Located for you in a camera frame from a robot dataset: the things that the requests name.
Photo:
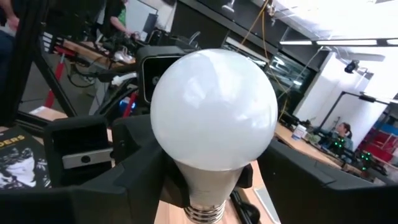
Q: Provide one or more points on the black aluminium rig frame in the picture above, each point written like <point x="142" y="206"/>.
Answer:
<point x="28" y="62"/>

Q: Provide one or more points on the white frosted lightbulb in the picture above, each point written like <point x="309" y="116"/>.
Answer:
<point x="214" y="109"/>

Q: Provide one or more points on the black background rig frame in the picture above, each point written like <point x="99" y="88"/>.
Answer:
<point x="370" y="98"/>

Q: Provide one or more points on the silver camera in black mount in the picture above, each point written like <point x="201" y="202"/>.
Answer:
<point x="87" y="158"/>

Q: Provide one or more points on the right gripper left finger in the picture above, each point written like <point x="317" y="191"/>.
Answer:
<point x="93" y="202"/>

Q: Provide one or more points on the black book with face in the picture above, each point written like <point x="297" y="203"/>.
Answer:
<point x="18" y="161"/>

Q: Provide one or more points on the white plastic container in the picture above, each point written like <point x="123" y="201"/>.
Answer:
<point x="299" y="132"/>

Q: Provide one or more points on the person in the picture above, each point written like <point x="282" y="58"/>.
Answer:
<point x="115" y="18"/>
<point x="9" y="18"/>
<point x="343" y="130"/>

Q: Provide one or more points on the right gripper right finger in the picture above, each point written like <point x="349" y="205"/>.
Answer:
<point x="311" y="199"/>

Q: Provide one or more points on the overhead strip light bar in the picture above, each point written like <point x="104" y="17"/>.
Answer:
<point x="345" y="42"/>

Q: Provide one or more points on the black ceiling camera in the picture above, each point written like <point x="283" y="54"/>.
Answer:
<point x="351" y="66"/>

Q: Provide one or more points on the black background robot arm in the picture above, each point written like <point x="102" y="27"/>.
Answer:
<point x="338" y="144"/>
<point x="368" y="160"/>

